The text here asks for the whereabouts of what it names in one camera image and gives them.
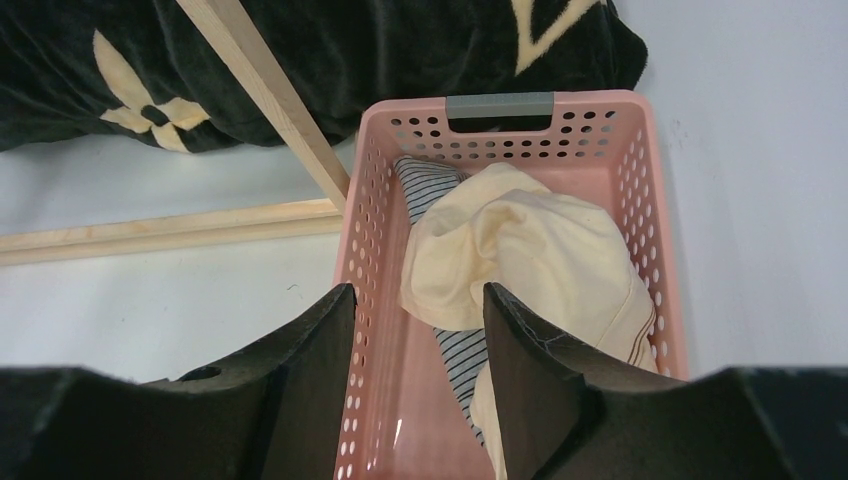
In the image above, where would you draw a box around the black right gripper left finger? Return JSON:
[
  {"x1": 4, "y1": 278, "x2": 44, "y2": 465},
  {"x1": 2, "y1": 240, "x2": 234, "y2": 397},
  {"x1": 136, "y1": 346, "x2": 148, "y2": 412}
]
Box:
[{"x1": 1, "y1": 284, "x2": 356, "y2": 479}]

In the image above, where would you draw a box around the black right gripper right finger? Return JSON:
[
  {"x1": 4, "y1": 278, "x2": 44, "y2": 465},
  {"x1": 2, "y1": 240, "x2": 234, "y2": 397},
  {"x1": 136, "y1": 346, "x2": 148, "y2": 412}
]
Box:
[{"x1": 484, "y1": 283, "x2": 847, "y2": 479}]

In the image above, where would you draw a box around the grey striped underwear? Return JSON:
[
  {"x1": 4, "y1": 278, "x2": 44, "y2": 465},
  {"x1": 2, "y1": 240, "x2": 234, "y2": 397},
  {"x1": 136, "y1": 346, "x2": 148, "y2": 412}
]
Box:
[{"x1": 394, "y1": 156, "x2": 488, "y2": 444}]

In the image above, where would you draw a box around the beige underwear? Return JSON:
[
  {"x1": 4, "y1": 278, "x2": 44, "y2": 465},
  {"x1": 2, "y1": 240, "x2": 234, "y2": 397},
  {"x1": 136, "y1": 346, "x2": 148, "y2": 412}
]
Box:
[{"x1": 399, "y1": 163, "x2": 656, "y2": 479}]

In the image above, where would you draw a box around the pink perforated plastic basket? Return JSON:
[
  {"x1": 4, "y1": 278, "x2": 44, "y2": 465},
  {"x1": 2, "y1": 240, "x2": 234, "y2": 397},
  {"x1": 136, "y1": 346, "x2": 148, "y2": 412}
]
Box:
[{"x1": 335, "y1": 90, "x2": 688, "y2": 479}]

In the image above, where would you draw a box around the black floral plush pillow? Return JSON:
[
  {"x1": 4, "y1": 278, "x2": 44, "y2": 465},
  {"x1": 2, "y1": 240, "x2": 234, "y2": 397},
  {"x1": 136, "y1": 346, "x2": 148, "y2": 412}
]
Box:
[{"x1": 1, "y1": 1, "x2": 648, "y2": 153}]

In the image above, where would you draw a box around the wooden clothes rack frame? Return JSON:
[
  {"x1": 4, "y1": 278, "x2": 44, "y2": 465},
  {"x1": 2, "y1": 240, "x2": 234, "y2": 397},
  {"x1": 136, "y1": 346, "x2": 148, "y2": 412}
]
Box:
[{"x1": 1, "y1": 1, "x2": 350, "y2": 267}]

